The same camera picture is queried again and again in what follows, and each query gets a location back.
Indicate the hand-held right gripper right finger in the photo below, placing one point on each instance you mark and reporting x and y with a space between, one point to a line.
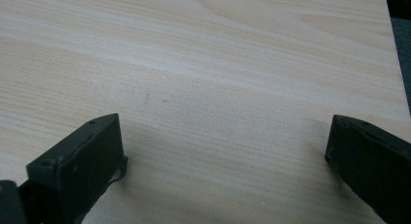
371 162

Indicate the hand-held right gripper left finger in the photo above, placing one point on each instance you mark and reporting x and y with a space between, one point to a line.
80 166

